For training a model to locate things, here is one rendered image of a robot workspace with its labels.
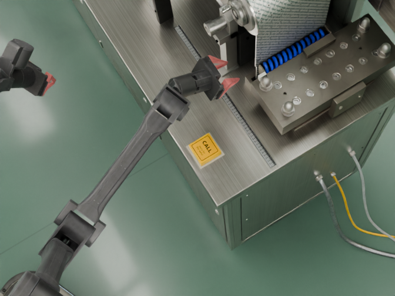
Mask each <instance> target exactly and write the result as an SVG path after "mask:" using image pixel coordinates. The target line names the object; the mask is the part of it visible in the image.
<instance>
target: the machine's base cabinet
mask: <svg viewBox="0 0 395 296"><path fill-rule="evenodd" d="M72 2H73V4H74V5H75V6H76V8H77V10H78V11H79V13H80V14H81V16H82V17H83V19H84V21H85V22H86V24H87V25H88V27H89V29H90V30H91V32H92V33H93V35H94V37H95V38H96V40H97V41H98V42H99V44H100V46H101V47H102V49H103V51H104V52H105V53H106V55H107V57H108V58H109V60H110V61H111V63H112V65H113V66H114V68H115V69H116V71H117V72H118V74H119V76H120V77H121V79H122V80H123V82H124V83H125V85H126V87H127V88H128V89H129V91H130V93H131V94H132V96H133V98H134V99H135V100H136V102H137V104H138V105H139V107H140V108H141V110H142V112H143V113H144V115H145V114H146V113H147V112H148V110H149V109H150V108H151V106H150V104H149V103H148V101H147V100H146V98H145V97H144V95H143V93H142V92H141V91H140V89H139V87H138V86H137V84H136V83H135V81H134V79H133V78H132V77H131V75H130V73H129V72H128V70H127V69H126V67H125V65H124V64H123V62H122V61H121V59H120V58H119V56H118V55H117V53H116V52H115V50H114V48H113V47H112V45H111V44H110V42H109V41H108V39H107V38H106V36H105V34H104V33H103V32H102V30H101V28H100V27H99V25H98V24H97V22H96V21H95V19H94V17H93V16H92V14H91V13H90V12H89V9H88V8H87V7H86V5H85V4H84V2H83V0H72ZM394 111H395V100H394V101H393V102H391V103H389V104H388V105H386V106H385V107H383V108H381V109H380V110H378V111H376V112H375V113H373V114H372V115H370V116H368V117H367V118H365V119H363V120H362V121H361V122H358V123H357V124H355V125H354V126H352V127H351V128H349V129H347V130H346V131H344V132H343V133H341V134H339V135H338V136H336V137H334V138H333V139H331V140H329V141H328V142H326V143H325V144H323V145H321V146H320V147H318V148H317V149H315V150H313V151H312V152H310V153H309V154H307V155H305V156H304V157H302V158H301V159H299V160H297V161H296V162H294V163H292V164H291V165H289V166H287V167H286V168H284V169H283V170H281V171H279V172H278V173H276V174H274V175H273V176H272V177H269V178H268V179H266V180H265V181H263V182H261V183H260V184H258V185H257V186H255V187H254V188H252V189H250V190H249V191H247V192H245V193H244V194H242V195H241V196H239V197H237V198H236V199H234V200H232V201H231V202H229V203H227V204H226V205H224V206H223V207H221V208H220V209H217V208H216V207H215V205H214V204H213V202H212V200H211V199H210V197H209V196H208V194H207V192H206V191H205V190H204V188H203V187H202V185H201V183H200V182H199V180H198V179H197V177H196V176H195V174H194V172H193V171H192V169H191V168H190V166H189V165H188V163H187V162H186V160H185V158H184V157H183V156H182V154H181V152H180V151H179V149H178V148H177V146H176V145H175V143H174V141H173V140H172V138H171V137H170V136H169V134H168V132H167V131H165V132H163V133H162V134H161V135H160V136H159V138H160V140H161V141H162V143H163V145H164V146H165V147H166V149H167V151H168V152H169V154H170V155H171V157H172V159H173V160H174V162H175V163H176V165H177V166H178V168H179V170H180V171H181V173H182V174H183V176H184V177H185V179H186V181H187V182H188V183H189V185H190V187H191V188H192V190H193V192H194V193H195V194H196V196H197V198H198V199H199V201H200V202H201V204H202V206H203V207H204V209H205V210H206V212H207V213H208V215H209V217H210V218H211V220H212V221H213V223H214V224H215V226H216V228H217V229H218V230H219V232H220V234H221V235H222V237H223V239H224V240H225V242H226V243H227V245H228V246H229V248H230V249H231V250H234V249H235V248H236V247H238V246H240V245H241V244H243V243H244V242H246V241H247V240H249V239H251V238H252V237H254V236H255V235H257V234H259V233H260V232H262V231H263V230H265V229H267V228H268V227H270V226H271V225H273V224H274V223H276V222H278V221H279V220H281V219H282V218H284V217H286V216H287V215H289V214H290V213H292V212H294V211H295V210H297V209H298V208H300V207H301V206H303V205H305V204H306V203H308V202H310V201H311V200H313V199H315V198H316V197H317V196H319V195H321V194H322V193H324V191H323V189H322V187H321V185H320V184H319V182H316V180H315V178H316V177H317V176H318V175H322V176H323V177H324V178H323V181H324V183H325V185H326V187H327V189H330V188H332V187H333V186H335V185H336V184H337V183H336V181H335V180H334V178H333V177H331V176H330V173H331V172H335V173H336V175H335V176H336V179H337V180H338V182H339V183H340V182H341V181H343V180H344V179H346V178H348V177H349V176H351V175H352V174H354V173H356V172H357V171H359V170H358V168H357V166H356V163H355V161H354V160H353V158H352V157H350V156H349V153H350V152H351V151H355V152H356V155H355V157H356V159H357V161H358V162H359V165H360V167H361V169H362V168H363V166H364V164H365V162H366V160H367V159H368V157H369V155H370V153H371V151H372V150H373V148H374V146H375V144H376V143H377V141H378V139H379V137H380V135H381V134H382V132H383V130H384V128H385V127H386V125H387V123H388V121H389V120H390V118H391V116H392V114H393V112H394Z"/></svg>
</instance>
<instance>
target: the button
mask: <svg viewBox="0 0 395 296"><path fill-rule="evenodd" d="M189 148H190V150H191V151H192V153H193V154H194V156H195V157H196V159H197V161H198V162H199V164H200V165H201V166H202V165H204V164H206V163H208V162H209V161H211V160H213V159H214V158H216V157H218V156H219V155H221V154H222V153H221V150H220V149H219V147H218V146H217V144H216V143H215V141H214V140H213V138H212V137H211V135H210V134H209V133H208V134H206V135H204V136H202V137H201V138H199V139H197V140H196V141H194V142H193V143H191V144H189Z"/></svg>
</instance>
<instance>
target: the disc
mask: <svg viewBox="0 0 395 296"><path fill-rule="evenodd" d="M244 2H245V4H246V5H247V7H248V9H249V11H250V13H251V16H252V18H253V22H254V29H253V30H252V31H249V30H247V29H246V30H247V31H248V32H249V33H251V34H252V35H258V33H259V24H258V21H257V18H256V15H255V13H254V11H253V8H252V6H251V5H250V3H249V1H248V0H244Z"/></svg>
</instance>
